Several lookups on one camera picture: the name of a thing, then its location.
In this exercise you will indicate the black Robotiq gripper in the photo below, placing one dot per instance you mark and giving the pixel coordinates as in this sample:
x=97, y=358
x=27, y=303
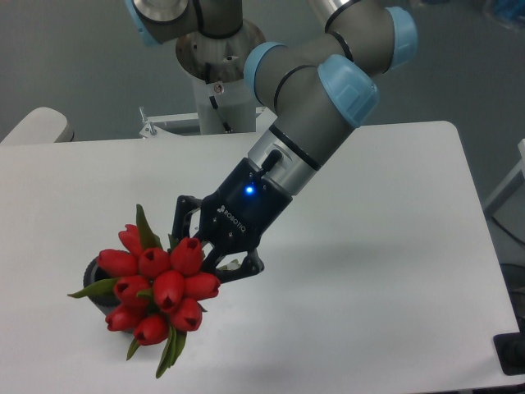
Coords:
x=233, y=219

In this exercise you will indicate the red tulip bouquet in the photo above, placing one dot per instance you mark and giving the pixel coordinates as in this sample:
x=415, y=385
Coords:
x=153, y=293

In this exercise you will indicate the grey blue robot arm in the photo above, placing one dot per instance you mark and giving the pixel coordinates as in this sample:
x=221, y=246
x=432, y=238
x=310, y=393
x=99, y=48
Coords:
x=320, y=93

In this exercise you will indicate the beige chair back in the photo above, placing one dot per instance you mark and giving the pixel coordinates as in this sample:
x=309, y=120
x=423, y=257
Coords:
x=41, y=126

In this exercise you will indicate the white furniture at right edge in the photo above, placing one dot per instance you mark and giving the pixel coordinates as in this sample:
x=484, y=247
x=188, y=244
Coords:
x=505, y=189

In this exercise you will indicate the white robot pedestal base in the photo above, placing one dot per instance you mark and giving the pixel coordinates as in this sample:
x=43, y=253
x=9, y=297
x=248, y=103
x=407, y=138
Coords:
x=213, y=41

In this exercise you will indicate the black table cable grommet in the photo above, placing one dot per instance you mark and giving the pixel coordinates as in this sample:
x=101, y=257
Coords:
x=510, y=350

